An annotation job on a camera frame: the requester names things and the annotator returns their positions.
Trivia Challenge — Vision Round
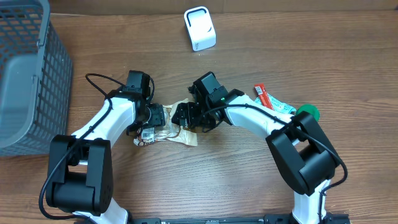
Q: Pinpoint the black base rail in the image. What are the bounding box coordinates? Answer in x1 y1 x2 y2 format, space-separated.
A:
124 213 352 224

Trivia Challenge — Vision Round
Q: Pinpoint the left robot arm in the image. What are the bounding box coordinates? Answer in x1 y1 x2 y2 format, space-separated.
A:
38 70 165 223

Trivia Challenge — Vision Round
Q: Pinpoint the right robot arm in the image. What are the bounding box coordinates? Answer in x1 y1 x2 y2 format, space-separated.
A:
172 72 349 223

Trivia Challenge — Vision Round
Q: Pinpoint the white barcode scanner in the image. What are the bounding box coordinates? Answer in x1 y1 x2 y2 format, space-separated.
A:
183 6 216 52

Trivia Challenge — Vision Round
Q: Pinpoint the green lid glass jar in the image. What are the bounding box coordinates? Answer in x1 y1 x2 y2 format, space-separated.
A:
296 104 320 121

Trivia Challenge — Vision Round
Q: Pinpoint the teal wipes packet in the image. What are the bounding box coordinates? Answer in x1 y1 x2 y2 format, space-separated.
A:
267 93 296 114

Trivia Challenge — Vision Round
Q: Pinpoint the white brown snack wrapper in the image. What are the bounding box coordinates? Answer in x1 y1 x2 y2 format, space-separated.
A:
134 98 198 146

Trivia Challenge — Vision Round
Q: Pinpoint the red white snack bar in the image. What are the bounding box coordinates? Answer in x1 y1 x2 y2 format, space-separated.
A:
254 83 274 110

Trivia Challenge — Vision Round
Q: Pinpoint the grey plastic mesh basket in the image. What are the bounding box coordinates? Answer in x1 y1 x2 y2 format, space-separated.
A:
1 0 73 157

